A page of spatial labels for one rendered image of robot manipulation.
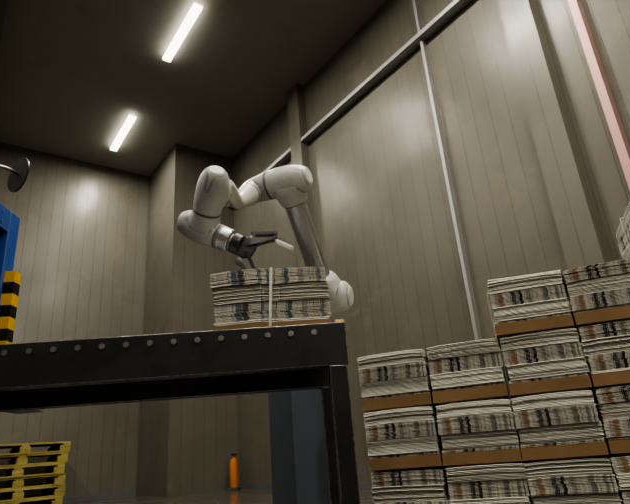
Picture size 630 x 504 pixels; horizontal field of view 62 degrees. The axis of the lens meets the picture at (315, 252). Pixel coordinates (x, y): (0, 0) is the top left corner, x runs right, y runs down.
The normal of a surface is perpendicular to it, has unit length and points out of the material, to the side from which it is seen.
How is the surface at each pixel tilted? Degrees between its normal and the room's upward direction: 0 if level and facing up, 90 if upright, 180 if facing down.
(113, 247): 90
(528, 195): 90
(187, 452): 90
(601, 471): 90
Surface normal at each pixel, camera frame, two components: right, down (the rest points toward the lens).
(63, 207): 0.58, -0.33
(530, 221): -0.82, -0.15
